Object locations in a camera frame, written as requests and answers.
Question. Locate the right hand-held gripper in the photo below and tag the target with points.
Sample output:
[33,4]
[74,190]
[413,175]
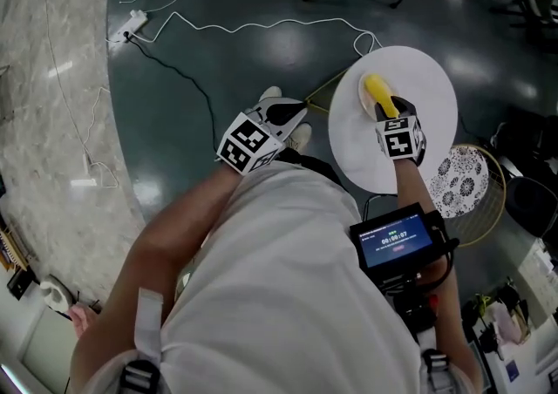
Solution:
[400,140]

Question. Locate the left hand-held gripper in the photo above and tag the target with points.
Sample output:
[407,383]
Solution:
[247,142]

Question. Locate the yellow corn cob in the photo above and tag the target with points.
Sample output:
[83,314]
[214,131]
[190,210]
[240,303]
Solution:
[380,92]

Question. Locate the small translucent plate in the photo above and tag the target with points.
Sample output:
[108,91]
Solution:
[366,98]

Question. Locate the person's right forearm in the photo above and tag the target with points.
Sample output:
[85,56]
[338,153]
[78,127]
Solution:
[418,192]

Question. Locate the person's left forearm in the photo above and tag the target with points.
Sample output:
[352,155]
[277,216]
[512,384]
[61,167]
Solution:
[144,253]

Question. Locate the person's white shoe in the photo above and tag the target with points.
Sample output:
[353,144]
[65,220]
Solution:
[272,92]
[301,136]

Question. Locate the white round side table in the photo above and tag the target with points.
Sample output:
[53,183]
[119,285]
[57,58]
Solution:
[427,91]

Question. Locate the person's black trousers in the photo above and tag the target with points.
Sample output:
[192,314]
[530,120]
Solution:
[318,167]

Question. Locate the person's white shirt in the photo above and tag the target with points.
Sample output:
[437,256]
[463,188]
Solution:
[279,287]

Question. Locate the white power strip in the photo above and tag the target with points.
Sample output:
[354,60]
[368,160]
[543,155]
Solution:
[129,27]

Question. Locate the floral stool with gold frame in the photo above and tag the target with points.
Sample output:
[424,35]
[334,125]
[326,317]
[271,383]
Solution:
[462,181]

